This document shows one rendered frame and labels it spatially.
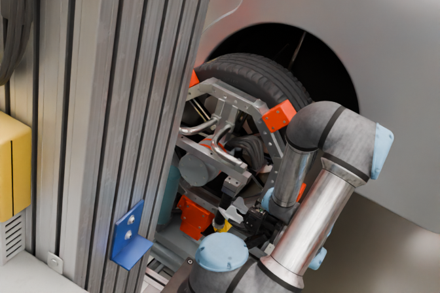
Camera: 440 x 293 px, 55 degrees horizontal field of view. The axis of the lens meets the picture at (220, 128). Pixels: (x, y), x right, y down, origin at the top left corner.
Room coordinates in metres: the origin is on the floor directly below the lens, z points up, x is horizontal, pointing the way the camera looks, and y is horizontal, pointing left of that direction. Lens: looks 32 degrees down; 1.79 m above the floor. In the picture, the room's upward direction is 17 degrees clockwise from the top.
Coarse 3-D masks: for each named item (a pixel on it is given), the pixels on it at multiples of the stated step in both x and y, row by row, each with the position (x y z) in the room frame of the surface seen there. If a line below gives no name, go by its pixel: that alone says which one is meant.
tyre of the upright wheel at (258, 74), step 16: (208, 64) 1.49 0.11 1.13; (224, 64) 1.46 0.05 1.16; (240, 64) 1.48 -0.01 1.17; (256, 64) 1.51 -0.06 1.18; (272, 64) 1.56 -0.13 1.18; (224, 80) 1.43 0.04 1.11; (240, 80) 1.41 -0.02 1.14; (256, 80) 1.39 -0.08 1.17; (272, 80) 1.43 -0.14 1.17; (288, 80) 1.50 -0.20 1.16; (256, 96) 1.38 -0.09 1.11; (272, 96) 1.36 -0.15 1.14; (288, 96) 1.40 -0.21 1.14; (304, 96) 1.50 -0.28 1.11
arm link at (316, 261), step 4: (316, 252) 0.93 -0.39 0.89; (320, 252) 0.94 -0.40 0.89; (324, 252) 0.94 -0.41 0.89; (316, 256) 0.92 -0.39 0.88; (320, 256) 0.93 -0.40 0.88; (324, 256) 0.93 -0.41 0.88; (312, 260) 0.92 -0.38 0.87; (316, 260) 0.92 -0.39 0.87; (320, 260) 0.92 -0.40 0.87; (312, 264) 0.91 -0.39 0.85; (316, 264) 0.91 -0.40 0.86; (320, 264) 0.92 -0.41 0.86; (312, 268) 0.92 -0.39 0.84; (316, 268) 0.91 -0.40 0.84
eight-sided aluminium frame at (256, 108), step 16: (208, 80) 1.38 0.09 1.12; (192, 96) 1.38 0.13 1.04; (224, 96) 1.34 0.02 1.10; (240, 96) 1.33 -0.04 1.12; (256, 112) 1.28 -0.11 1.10; (272, 144) 1.25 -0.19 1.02; (176, 160) 1.42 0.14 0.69; (272, 160) 1.24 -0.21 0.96; (272, 176) 1.24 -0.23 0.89; (192, 192) 1.34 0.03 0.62; (208, 192) 1.37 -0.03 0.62; (208, 208) 1.31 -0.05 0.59
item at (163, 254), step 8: (152, 248) 1.41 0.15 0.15; (160, 248) 1.42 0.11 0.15; (168, 248) 1.43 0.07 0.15; (256, 248) 1.59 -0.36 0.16; (160, 256) 1.39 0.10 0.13; (168, 256) 1.37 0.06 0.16; (176, 256) 1.40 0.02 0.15; (256, 256) 1.52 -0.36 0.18; (168, 264) 1.37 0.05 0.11; (176, 264) 1.35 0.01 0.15
